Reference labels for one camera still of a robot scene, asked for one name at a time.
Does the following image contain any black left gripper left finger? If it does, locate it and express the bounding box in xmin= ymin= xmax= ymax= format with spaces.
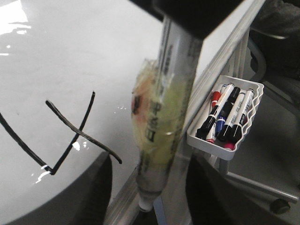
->
xmin=0 ymin=152 xmax=112 ymax=225

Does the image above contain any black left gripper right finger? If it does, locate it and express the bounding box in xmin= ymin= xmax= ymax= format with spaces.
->
xmin=186 ymin=156 xmax=287 ymax=225

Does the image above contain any white black whiteboard marker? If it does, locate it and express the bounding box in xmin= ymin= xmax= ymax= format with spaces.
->
xmin=131 ymin=17 xmax=202 ymax=212

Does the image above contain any grey whiteboard stand leg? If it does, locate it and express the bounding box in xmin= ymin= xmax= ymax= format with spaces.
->
xmin=210 ymin=35 xmax=298 ymax=204

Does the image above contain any white whiteboard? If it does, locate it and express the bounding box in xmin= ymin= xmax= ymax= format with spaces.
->
xmin=0 ymin=0 xmax=256 ymax=225

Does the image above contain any white marker tray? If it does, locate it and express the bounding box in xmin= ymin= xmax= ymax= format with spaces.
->
xmin=187 ymin=75 xmax=264 ymax=160

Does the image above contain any pink marker in tray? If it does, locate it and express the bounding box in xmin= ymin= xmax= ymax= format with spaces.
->
xmin=224 ymin=142 xmax=235 ymax=151

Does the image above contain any black capped marker middle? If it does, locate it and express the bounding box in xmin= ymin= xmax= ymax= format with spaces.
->
xmin=217 ymin=92 xmax=245 ymax=142

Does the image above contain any black caster wheel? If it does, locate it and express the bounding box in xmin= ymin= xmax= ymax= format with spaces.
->
xmin=270 ymin=199 xmax=290 ymax=214

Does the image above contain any black capped marker in tray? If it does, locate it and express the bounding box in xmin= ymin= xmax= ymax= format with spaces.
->
xmin=196 ymin=83 xmax=235 ymax=140

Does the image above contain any black capped marker outer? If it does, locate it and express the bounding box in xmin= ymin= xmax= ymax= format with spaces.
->
xmin=228 ymin=89 xmax=254 ymax=143

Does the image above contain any red capped marker in tray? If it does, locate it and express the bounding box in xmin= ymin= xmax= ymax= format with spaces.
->
xmin=206 ymin=84 xmax=227 ymax=143

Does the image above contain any blue capped marker in tray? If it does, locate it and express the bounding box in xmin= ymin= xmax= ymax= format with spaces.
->
xmin=215 ymin=87 xmax=240 ymax=135

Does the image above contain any aluminium whiteboard frame rail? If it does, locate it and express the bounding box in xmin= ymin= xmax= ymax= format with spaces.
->
xmin=103 ymin=0 xmax=267 ymax=225

